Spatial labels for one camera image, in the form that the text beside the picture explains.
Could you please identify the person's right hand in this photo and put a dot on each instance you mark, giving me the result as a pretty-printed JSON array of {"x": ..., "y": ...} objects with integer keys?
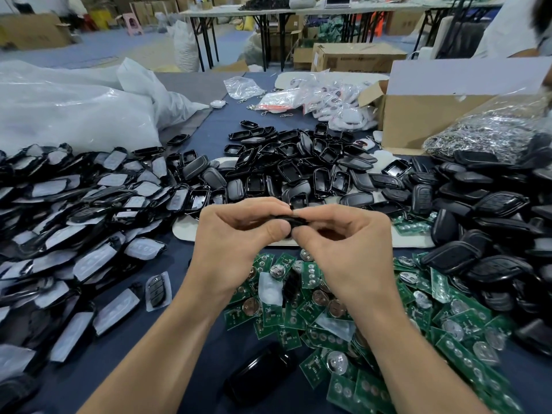
[{"x": 354, "y": 254}]

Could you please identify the person's left hand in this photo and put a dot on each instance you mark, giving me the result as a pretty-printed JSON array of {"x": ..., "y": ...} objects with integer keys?
[{"x": 237, "y": 245}]

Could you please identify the pile of green circuit boards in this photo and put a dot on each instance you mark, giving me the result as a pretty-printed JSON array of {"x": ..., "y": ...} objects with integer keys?
[{"x": 298, "y": 323}]

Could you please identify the pile of black shell halves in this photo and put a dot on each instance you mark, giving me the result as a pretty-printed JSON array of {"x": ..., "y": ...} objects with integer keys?
[{"x": 298, "y": 164}]

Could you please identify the lone glossy black shell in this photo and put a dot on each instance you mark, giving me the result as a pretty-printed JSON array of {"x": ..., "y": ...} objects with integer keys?
[{"x": 259, "y": 373}]

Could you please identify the pile of assembled black fobs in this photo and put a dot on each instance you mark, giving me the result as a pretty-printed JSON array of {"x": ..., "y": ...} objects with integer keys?
[{"x": 492, "y": 228}]

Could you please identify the pile of shells with pads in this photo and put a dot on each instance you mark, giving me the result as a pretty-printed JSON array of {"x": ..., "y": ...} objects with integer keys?
[{"x": 73, "y": 237}]

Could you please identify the person's right forearm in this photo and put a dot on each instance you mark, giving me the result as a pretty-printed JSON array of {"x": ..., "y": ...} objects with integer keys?
[{"x": 423, "y": 362}]

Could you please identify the person's left forearm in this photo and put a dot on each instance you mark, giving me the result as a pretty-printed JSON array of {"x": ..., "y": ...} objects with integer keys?
[{"x": 151, "y": 358}]

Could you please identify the clear plastic film piece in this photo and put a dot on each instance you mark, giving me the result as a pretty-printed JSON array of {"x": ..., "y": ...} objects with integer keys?
[{"x": 270, "y": 289}]

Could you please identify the small white object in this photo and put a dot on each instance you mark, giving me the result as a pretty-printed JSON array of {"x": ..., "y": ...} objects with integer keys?
[{"x": 217, "y": 104}]

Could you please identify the clear bag with red label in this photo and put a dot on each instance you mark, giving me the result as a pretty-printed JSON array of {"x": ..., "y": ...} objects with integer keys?
[{"x": 278, "y": 100}]

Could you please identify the heap of clear parts bags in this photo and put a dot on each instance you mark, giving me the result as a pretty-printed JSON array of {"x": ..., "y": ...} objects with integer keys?
[{"x": 341, "y": 103}]

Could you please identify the small crumpled clear plastic bag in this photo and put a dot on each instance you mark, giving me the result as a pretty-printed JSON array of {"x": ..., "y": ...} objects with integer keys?
[{"x": 244, "y": 88}]

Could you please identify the large open cardboard box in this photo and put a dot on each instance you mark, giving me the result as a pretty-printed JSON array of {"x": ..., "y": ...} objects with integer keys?
[{"x": 436, "y": 116}]

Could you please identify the clear bag of metal parts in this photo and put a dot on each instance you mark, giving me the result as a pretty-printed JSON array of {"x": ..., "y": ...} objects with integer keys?
[{"x": 500, "y": 132}]

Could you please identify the brown cardboard box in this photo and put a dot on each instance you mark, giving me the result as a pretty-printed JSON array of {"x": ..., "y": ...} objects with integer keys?
[{"x": 359, "y": 57}]

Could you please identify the white sack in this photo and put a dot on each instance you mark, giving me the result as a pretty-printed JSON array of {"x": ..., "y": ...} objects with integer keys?
[{"x": 185, "y": 45}]

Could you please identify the large white plastic bag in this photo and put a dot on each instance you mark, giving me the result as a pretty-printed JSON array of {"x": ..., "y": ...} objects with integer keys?
[{"x": 69, "y": 106}]

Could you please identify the heap of black parts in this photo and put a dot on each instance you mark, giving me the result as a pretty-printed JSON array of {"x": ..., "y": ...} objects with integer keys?
[{"x": 266, "y": 3}]

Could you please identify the pink plastic stool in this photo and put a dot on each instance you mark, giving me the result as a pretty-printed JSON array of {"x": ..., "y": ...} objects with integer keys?
[{"x": 131, "y": 24}]

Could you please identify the long white table top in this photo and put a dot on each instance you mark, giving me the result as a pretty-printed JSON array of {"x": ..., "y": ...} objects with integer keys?
[{"x": 388, "y": 9}]

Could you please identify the tan cardboard box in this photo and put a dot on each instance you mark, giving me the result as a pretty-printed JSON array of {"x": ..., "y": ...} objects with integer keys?
[{"x": 34, "y": 32}]

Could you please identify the black metal table frame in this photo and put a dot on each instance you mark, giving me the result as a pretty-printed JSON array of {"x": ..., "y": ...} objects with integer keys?
[{"x": 206, "y": 38}]

